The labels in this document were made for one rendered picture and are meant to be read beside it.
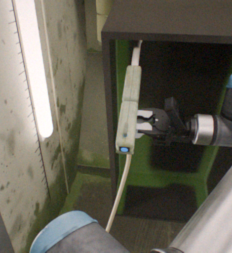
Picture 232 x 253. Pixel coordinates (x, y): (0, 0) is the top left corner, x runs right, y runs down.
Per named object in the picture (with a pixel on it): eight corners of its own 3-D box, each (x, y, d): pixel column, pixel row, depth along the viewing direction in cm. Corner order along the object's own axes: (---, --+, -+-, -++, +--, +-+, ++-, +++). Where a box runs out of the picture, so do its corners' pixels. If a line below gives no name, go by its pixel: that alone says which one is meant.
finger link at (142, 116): (121, 126, 81) (150, 131, 80) (121, 114, 76) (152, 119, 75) (123, 118, 83) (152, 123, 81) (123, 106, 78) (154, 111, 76)
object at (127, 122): (133, 181, 81) (134, 142, 63) (118, 180, 82) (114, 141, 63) (142, 76, 110) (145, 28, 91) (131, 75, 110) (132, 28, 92)
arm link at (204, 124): (214, 134, 69) (211, 106, 75) (196, 132, 69) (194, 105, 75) (206, 150, 76) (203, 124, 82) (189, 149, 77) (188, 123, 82)
